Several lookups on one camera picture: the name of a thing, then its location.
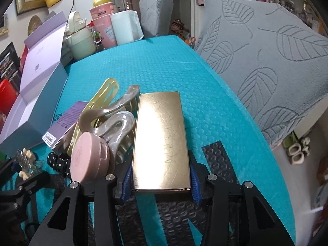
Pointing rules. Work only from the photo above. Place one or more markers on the white paper towel roll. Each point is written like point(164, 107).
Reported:
point(126, 27)

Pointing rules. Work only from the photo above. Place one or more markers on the teal bubble mailer mat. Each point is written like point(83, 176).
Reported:
point(219, 130)

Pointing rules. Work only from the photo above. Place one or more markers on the wall intercom panel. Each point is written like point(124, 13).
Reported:
point(4, 25)

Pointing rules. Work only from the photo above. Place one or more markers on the purple small carton box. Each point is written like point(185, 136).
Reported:
point(59, 135)

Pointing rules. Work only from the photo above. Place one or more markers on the white refrigerator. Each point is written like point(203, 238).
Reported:
point(67, 6)

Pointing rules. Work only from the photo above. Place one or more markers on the gold rectangular box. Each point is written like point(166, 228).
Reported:
point(160, 160)

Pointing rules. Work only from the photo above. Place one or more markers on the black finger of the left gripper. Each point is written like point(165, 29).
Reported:
point(35, 182)

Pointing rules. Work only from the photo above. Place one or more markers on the black snack pouch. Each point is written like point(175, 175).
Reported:
point(9, 67)

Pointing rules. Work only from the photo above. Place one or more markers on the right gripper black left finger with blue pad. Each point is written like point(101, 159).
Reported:
point(67, 221)

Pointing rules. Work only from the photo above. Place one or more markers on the pile of slippers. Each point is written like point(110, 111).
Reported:
point(296, 148)

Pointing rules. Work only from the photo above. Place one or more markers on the open lavender gift box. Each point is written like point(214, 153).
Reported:
point(33, 87)

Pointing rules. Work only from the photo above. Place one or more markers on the grey leaf chair cover far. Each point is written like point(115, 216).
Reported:
point(155, 17)

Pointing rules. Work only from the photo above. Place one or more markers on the pink round compact case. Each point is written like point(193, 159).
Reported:
point(90, 158)

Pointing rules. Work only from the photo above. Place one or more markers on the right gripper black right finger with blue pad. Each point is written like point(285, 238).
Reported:
point(236, 213)

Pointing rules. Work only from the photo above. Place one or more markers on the pale green kettle jug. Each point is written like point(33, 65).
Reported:
point(78, 37)

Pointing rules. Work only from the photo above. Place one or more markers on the black polka dot scrunchie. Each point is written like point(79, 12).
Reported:
point(60, 164)

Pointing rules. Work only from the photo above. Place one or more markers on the grey leaf chair cover near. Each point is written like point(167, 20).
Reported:
point(273, 62)

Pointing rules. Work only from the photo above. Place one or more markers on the yellow pear fruit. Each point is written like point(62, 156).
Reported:
point(100, 2)

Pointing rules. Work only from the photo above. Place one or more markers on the grey leaf chair cover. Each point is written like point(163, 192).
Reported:
point(155, 17)
point(273, 62)

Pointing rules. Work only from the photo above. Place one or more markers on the yellow-green hair clip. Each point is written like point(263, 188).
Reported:
point(103, 97)

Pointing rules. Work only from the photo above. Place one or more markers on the red canister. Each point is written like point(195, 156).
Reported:
point(8, 96)

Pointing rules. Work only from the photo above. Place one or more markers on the clear cream claw clip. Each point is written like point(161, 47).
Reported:
point(29, 163)

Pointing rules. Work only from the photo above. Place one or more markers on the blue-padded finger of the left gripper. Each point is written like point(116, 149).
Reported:
point(8, 168)

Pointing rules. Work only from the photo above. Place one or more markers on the beige translucent claw clip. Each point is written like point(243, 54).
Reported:
point(114, 123)

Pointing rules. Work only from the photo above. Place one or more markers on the pink paper cup stack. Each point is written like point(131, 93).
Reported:
point(101, 18)

